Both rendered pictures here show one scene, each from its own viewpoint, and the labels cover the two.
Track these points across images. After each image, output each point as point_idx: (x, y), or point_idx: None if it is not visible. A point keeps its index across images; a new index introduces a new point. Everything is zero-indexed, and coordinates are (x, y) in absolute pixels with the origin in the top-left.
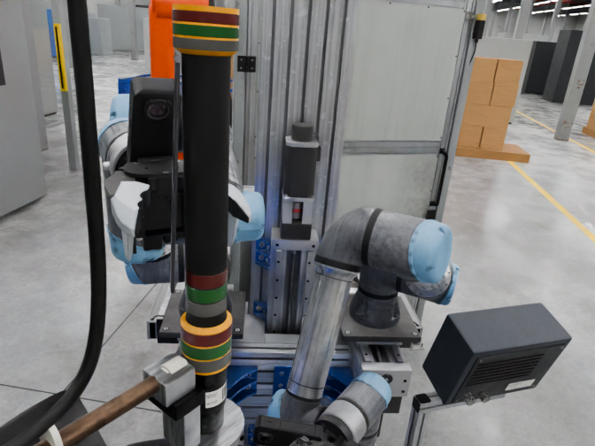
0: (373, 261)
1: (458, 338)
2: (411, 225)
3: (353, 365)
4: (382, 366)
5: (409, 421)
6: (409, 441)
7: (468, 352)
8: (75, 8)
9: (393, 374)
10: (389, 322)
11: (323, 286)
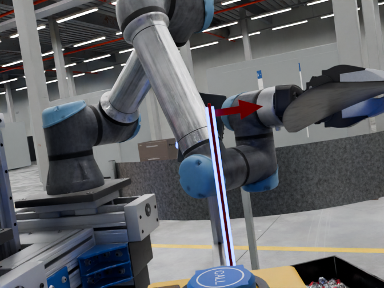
0: (179, 7)
1: (206, 99)
2: None
3: (104, 232)
4: (139, 200)
5: (208, 198)
6: (216, 215)
7: (222, 99)
8: None
9: (149, 202)
10: (103, 177)
11: (162, 33)
